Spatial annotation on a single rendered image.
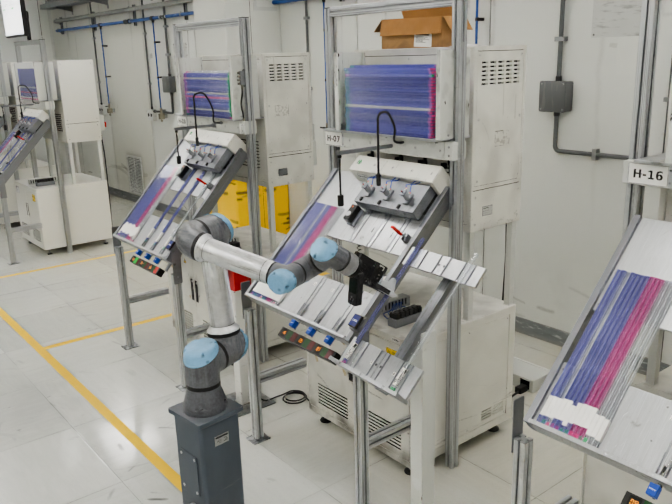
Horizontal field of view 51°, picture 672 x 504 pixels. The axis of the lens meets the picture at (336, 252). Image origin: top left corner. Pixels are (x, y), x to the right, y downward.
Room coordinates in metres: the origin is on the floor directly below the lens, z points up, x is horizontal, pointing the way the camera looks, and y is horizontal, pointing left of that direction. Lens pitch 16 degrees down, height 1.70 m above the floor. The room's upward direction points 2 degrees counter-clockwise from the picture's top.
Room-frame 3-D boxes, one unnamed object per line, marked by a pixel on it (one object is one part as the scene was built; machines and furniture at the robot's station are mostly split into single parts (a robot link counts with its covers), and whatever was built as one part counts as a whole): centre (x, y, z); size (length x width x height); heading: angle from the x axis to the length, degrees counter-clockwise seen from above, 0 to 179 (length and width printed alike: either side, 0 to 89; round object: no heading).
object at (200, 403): (2.19, 0.46, 0.60); 0.15 x 0.15 x 0.10
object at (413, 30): (3.15, -0.43, 1.82); 0.68 x 0.30 x 0.20; 39
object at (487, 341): (3.00, -0.32, 0.31); 0.70 x 0.65 x 0.62; 39
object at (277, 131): (4.15, 0.57, 0.95); 1.35 x 0.82 x 1.90; 129
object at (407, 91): (2.88, -0.26, 1.52); 0.51 x 0.13 x 0.27; 39
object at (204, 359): (2.20, 0.46, 0.72); 0.13 x 0.12 x 0.14; 152
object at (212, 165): (4.01, 0.72, 0.66); 1.01 x 0.73 x 1.31; 129
